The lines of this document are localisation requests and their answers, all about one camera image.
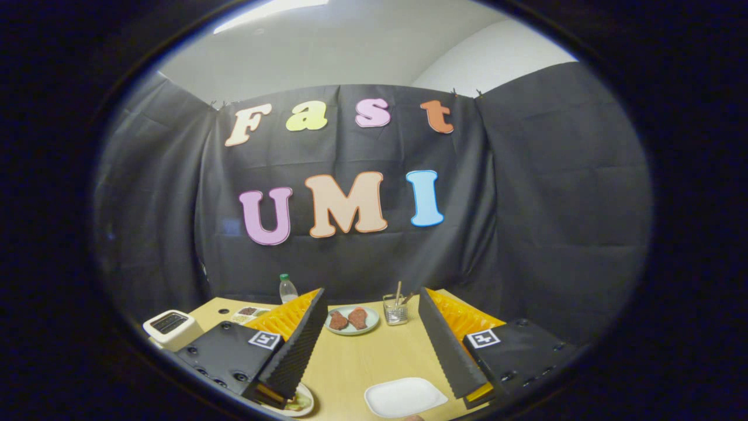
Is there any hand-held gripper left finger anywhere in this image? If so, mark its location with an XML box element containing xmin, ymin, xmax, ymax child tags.
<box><xmin>175</xmin><ymin>288</ymin><xmax>329</xmax><ymax>410</ymax></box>

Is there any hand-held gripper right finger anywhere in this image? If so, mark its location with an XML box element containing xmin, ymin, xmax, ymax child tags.
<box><xmin>418</xmin><ymin>287</ymin><xmax>580</xmax><ymax>410</ymax></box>

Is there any pale green round plate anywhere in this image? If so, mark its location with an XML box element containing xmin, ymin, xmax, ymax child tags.
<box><xmin>324</xmin><ymin>305</ymin><xmax>380</xmax><ymax>336</ymax></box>

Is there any small cream round plate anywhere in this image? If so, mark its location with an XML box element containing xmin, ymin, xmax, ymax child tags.
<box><xmin>260</xmin><ymin>383</ymin><xmax>315</xmax><ymax>417</ymax></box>

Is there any clear glass cup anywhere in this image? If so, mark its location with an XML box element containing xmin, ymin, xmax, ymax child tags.
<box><xmin>383</xmin><ymin>294</ymin><xmax>408</xmax><ymax>326</ymax></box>

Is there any white divided condiment dish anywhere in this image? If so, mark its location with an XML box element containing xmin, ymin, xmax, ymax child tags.
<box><xmin>232</xmin><ymin>306</ymin><xmax>271</xmax><ymax>326</ymax></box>

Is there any white rectangular plate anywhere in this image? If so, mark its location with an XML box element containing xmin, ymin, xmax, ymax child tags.
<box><xmin>364</xmin><ymin>377</ymin><xmax>449</xmax><ymax>419</ymax></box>

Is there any white toaster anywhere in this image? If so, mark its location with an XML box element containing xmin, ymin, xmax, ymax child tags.
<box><xmin>143</xmin><ymin>310</ymin><xmax>205</xmax><ymax>353</ymax></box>

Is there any black backdrop cloth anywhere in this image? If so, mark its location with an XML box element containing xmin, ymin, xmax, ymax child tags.
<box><xmin>93</xmin><ymin>61</ymin><xmax>652</xmax><ymax>347</ymax></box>

